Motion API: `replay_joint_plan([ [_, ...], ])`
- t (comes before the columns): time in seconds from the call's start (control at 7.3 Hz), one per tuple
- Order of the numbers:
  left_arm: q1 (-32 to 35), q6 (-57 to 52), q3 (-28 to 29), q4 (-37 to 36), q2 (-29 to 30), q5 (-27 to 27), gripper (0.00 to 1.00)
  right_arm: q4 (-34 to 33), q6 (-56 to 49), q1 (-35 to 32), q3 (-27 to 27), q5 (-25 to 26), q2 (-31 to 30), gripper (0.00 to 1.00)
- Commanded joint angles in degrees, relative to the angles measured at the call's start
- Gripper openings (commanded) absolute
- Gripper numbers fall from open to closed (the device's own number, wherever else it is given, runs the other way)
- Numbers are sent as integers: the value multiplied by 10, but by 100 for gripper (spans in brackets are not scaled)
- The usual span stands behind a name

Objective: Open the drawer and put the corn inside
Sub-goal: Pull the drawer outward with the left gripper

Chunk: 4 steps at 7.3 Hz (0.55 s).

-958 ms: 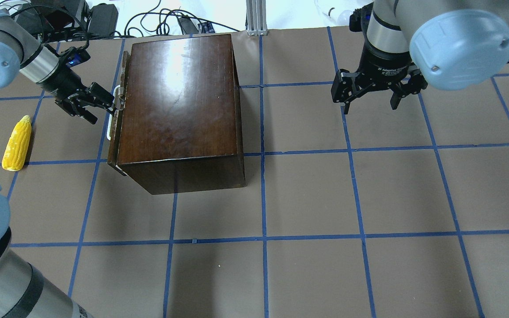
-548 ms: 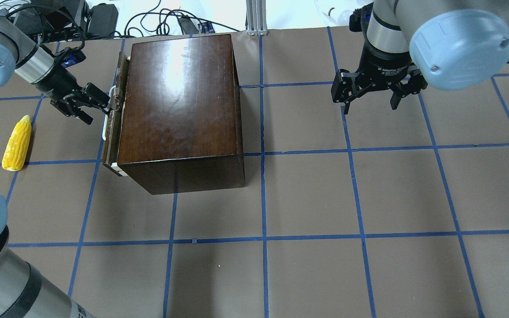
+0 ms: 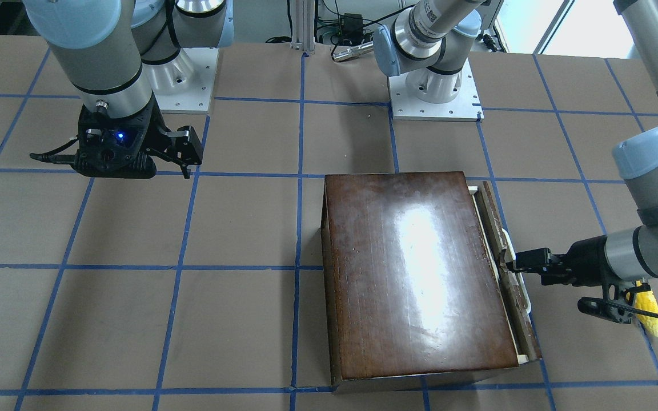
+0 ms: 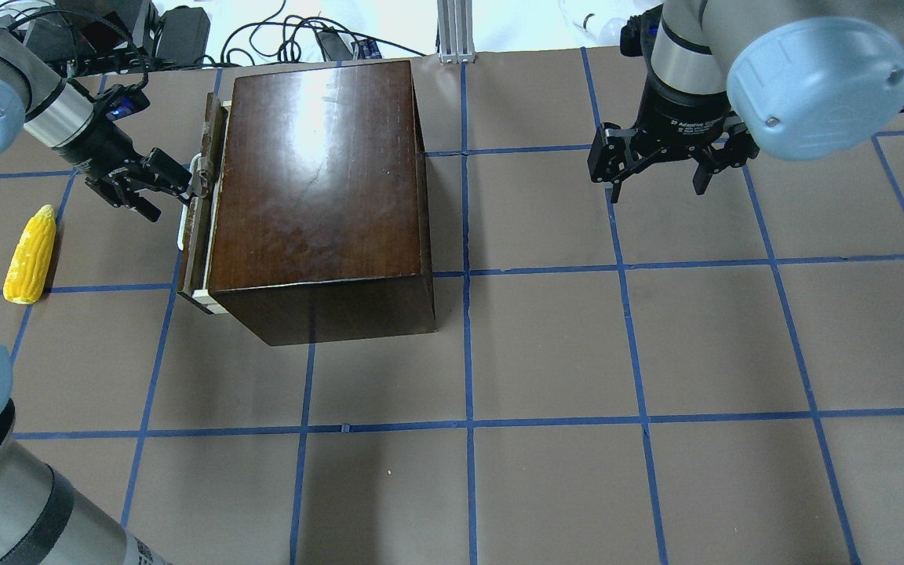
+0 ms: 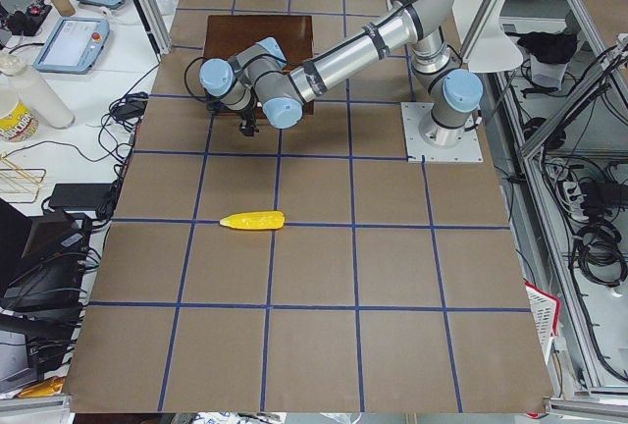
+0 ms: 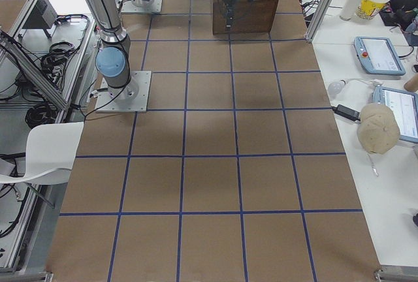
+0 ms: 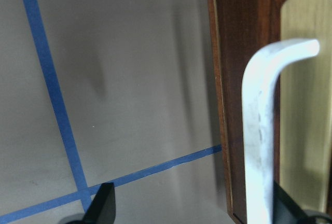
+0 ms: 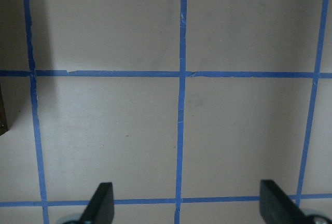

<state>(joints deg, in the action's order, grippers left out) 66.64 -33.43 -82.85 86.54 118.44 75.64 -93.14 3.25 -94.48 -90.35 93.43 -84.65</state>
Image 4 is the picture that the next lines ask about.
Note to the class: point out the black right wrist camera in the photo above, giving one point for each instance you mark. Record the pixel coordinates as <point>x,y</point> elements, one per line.
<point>638,35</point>

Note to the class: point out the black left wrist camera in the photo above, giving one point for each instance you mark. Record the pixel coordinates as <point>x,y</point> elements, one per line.
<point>121,101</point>

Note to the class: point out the black power adapter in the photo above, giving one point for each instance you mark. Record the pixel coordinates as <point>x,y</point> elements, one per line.
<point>182,36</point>

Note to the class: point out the light wood drawer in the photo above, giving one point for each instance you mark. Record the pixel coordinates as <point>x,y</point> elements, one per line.
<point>197,222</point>

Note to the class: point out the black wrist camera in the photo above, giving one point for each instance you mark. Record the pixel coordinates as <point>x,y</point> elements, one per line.
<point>638,35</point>
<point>121,101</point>

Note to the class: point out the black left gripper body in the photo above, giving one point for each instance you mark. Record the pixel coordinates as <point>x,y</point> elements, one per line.
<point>96,147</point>

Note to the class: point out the yellow corn cob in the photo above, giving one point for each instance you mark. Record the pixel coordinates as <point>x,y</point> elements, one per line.
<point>26,277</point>

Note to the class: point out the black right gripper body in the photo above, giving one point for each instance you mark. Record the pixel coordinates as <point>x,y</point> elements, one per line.
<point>678,122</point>

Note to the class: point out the aluminium frame post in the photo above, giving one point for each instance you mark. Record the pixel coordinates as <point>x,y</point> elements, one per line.
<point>455,41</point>

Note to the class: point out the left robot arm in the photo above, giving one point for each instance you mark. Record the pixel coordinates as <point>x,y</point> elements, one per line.
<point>81,128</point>

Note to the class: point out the dark brown wooden cabinet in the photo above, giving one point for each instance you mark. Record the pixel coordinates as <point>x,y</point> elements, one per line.
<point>321,227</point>

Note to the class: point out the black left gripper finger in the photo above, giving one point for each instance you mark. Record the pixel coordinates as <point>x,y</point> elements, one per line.
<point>167,175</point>
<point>133,201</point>

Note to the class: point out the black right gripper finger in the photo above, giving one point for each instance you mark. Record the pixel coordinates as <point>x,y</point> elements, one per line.
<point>617,181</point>
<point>704,172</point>

